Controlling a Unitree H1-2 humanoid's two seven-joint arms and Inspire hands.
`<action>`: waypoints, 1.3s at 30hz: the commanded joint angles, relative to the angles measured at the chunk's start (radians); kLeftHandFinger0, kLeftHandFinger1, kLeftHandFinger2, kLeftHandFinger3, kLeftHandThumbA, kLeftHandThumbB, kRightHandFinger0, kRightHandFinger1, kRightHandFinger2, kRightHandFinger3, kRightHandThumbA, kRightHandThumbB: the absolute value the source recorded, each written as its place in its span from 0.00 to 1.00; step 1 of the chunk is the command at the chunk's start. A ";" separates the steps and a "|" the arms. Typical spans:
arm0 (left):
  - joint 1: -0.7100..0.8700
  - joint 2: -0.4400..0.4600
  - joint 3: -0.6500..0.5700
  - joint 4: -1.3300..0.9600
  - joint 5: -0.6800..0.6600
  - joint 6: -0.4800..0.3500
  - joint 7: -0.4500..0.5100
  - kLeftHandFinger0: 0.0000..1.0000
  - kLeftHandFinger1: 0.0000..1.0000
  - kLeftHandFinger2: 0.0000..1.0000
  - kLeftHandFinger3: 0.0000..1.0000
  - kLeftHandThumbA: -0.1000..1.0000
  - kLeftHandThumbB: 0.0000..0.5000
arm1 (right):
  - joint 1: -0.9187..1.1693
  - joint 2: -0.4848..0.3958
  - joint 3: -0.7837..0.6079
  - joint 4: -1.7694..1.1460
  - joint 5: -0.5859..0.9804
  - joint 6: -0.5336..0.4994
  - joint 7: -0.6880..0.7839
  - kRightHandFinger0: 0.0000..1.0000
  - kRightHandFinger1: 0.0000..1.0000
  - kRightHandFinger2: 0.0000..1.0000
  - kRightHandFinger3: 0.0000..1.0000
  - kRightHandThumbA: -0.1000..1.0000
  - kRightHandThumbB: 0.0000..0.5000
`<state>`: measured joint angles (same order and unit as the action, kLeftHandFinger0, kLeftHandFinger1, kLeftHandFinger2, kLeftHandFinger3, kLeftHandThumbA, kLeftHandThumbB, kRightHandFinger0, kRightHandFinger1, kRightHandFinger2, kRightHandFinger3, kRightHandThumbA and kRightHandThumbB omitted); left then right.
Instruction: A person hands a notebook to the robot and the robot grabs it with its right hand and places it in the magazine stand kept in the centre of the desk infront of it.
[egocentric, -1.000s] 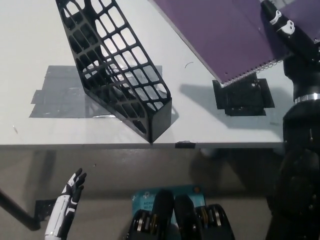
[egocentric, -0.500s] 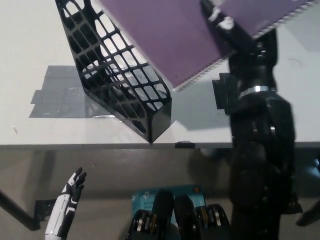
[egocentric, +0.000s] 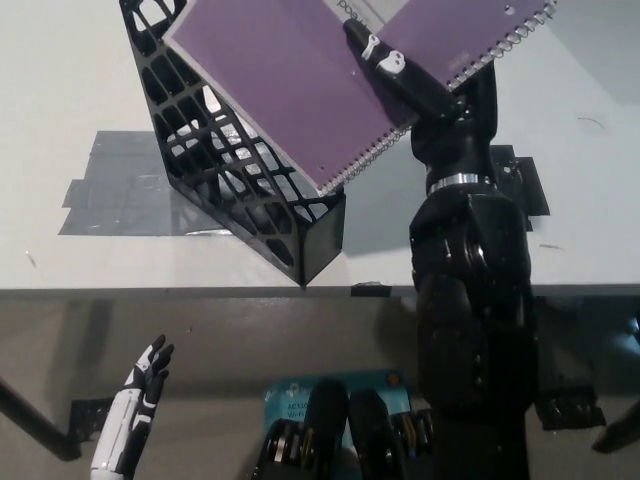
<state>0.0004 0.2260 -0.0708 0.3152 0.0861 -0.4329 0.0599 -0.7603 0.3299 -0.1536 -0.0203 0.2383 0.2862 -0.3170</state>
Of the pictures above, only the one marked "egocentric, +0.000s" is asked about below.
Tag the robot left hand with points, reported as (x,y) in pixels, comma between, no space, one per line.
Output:
(122,420)

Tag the teal cardboard box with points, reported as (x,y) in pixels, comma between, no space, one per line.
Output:
(290,397)

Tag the black floor tape patch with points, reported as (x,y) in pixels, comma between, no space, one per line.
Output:
(570,410)
(87,415)

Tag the black metal table leg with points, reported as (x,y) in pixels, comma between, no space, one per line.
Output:
(35,425)
(620,435)

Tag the black tape square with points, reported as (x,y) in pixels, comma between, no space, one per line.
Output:
(532,190)

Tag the grey tape patch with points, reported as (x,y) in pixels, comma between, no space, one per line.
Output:
(120,200)

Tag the black lattice magazine stand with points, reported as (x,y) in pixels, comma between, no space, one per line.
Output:
(320,235)

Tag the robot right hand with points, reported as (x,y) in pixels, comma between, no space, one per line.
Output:
(455,145)

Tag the purple spiral notebook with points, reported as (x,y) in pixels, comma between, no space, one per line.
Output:
(280,85)

